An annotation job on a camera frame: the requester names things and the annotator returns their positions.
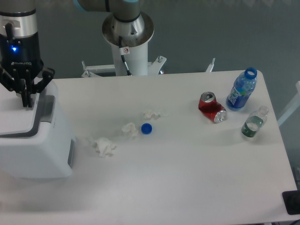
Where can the crumpled white tissue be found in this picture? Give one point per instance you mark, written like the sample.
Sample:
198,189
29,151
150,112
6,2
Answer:
154,114
102,146
130,130

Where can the crushed red soda can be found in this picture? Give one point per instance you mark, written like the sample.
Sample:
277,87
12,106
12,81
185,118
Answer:
211,108

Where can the white trash can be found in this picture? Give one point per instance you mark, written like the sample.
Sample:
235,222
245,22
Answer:
48,151

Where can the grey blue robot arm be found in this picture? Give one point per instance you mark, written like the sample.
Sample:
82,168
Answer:
18,19

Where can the black device at edge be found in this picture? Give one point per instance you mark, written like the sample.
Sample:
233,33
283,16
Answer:
292,202

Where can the blue plastic bottle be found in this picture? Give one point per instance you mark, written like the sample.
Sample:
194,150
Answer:
242,88

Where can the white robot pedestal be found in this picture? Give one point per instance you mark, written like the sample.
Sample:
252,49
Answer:
129,46

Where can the crumpled white tissue lower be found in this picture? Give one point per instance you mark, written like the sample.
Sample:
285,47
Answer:
102,146

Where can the crumpled white tissue middle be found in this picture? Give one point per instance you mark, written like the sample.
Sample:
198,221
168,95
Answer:
130,130

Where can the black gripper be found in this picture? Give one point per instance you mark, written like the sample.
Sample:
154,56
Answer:
21,60

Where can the crumpled white tissue upper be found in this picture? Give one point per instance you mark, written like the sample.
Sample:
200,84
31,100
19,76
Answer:
154,114

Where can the clear green label bottle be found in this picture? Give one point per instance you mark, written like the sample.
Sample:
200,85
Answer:
255,121

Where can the white frame at right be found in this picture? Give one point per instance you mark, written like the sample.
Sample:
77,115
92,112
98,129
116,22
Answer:
291,107

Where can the blue bottle cap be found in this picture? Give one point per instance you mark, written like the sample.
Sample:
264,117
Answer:
146,128

